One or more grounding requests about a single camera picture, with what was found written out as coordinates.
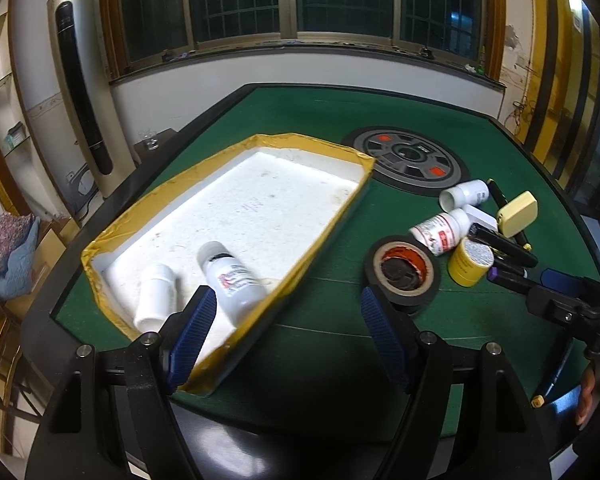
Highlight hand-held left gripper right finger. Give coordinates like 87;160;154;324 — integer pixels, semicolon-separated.
361;285;553;480

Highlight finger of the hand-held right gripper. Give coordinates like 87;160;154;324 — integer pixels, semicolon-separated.
525;267;598;328

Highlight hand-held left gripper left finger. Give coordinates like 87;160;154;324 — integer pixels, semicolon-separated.
25;285;218;480

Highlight white bottle grey label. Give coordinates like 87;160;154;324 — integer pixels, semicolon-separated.
197;241;268;326

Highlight black marker purple cap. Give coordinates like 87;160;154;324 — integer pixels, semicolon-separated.
486;260;531;291

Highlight white charger block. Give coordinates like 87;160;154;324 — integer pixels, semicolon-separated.
467;207;501;233

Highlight black marker cream caps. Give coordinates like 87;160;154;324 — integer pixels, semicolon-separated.
486;178;533;253

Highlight white bottle red label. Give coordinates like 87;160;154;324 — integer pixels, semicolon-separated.
409;208;472;257

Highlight white foam tray yellow tape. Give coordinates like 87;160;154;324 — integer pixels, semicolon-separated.
81;132;377;398

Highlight person's right hand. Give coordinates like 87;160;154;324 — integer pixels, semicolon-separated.
575;360;600;428

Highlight black tape roll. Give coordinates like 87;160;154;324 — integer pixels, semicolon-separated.
364;235;442;317

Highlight small plain white bottle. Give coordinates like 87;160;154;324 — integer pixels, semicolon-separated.
134;263;177;333

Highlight black pen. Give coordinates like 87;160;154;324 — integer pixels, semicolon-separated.
467;223;538;268

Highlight dark marker yellow end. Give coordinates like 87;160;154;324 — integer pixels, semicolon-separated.
530;332;575;409

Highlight pale yellow case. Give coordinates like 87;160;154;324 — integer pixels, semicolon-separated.
496;190;539;237

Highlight small yellow jar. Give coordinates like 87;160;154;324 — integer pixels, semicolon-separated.
447;236;494;288

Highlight white bottle text label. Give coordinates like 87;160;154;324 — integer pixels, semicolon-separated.
439;179;490;212

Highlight round grey control panel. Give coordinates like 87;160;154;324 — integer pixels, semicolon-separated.
340;126;471;197

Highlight pile of cloth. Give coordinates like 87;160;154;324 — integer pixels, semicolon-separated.
0;212;41;301

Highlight tower air conditioner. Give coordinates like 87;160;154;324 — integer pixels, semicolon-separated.
46;0;136;198

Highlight hanging black cables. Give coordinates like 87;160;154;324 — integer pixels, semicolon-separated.
505;67;538;136

